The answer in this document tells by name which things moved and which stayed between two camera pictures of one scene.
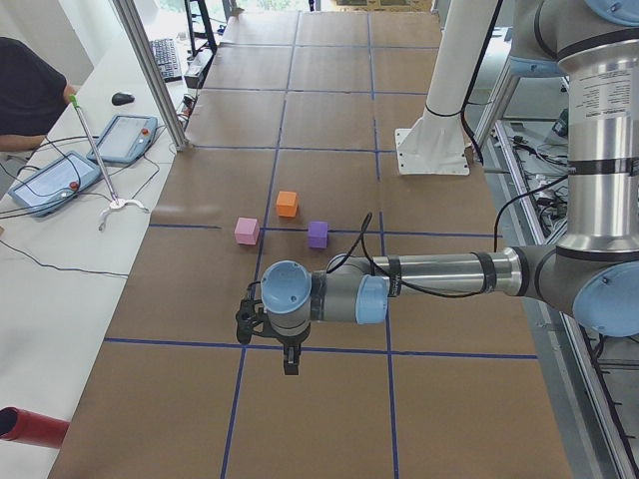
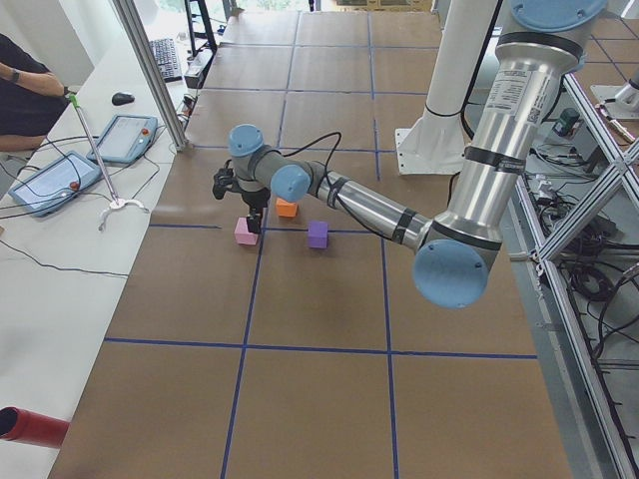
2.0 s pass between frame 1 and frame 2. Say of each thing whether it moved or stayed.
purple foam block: stayed
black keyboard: stayed
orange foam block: stayed
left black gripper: moved
